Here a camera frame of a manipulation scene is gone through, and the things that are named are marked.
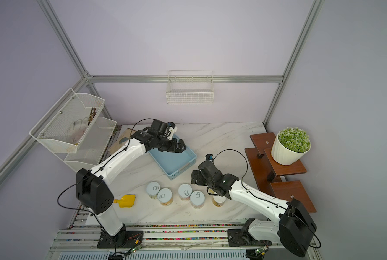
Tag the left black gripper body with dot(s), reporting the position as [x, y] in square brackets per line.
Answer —
[164, 144]

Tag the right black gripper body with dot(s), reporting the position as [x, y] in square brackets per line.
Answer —
[209, 182]

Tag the light blue plastic basket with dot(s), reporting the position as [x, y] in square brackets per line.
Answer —
[174, 164]

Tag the pink label can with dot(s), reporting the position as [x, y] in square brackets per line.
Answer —
[197, 199]
[185, 191]

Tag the orange label can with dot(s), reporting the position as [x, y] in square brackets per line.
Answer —
[165, 197]

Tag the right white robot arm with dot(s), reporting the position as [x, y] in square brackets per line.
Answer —
[289, 223]

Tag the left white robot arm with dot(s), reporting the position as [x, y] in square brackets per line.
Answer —
[93, 185]

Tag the upside-down orange can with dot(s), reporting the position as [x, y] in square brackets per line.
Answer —
[218, 201]

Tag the beige work glove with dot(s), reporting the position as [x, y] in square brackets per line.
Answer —
[121, 141]

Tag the green label can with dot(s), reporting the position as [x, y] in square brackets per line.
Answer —
[153, 189]

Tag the brown wooden step shelf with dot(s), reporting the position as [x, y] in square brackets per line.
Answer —
[268, 173]

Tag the yellow plastic scoop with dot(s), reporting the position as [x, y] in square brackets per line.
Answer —
[126, 201]

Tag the clear plastic bag in shelf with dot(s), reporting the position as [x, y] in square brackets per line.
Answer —
[76, 130]

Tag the white pot green plant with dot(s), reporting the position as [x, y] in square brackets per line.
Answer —
[290, 145]

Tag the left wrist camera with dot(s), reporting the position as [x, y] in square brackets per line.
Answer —
[170, 130]

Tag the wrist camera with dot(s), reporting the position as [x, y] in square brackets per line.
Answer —
[170, 130]
[209, 157]

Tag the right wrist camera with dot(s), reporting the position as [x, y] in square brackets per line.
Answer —
[209, 157]

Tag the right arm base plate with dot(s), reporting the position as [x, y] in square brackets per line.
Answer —
[238, 238]

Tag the white wire wall basket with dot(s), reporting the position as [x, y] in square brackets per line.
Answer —
[178, 93]

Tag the white wire wall shelf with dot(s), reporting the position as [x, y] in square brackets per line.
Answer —
[51, 130]

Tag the aluminium frame rail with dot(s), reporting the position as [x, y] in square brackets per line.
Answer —
[184, 78]

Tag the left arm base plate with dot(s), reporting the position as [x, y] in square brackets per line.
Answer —
[124, 239]

